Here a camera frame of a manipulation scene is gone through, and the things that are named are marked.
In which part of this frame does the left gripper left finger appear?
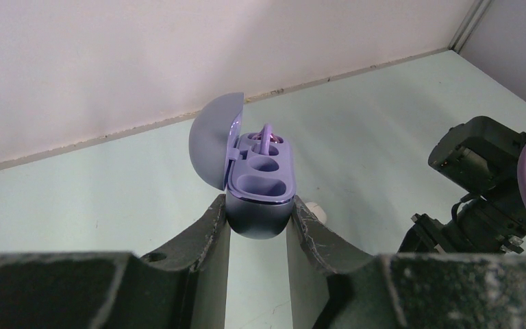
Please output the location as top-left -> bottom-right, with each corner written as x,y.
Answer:
0,195 -> 230,328

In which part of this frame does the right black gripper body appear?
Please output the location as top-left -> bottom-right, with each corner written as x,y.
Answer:
399,116 -> 526,254

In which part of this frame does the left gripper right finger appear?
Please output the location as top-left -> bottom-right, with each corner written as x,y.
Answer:
286,197 -> 526,328

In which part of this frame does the white earbud charging case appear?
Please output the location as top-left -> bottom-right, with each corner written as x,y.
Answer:
305,202 -> 327,224

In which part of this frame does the purple charging case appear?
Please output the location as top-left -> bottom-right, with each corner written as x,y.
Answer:
188,93 -> 297,239

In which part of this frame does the purple earbud one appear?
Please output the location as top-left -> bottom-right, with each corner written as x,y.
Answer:
251,123 -> 283,156

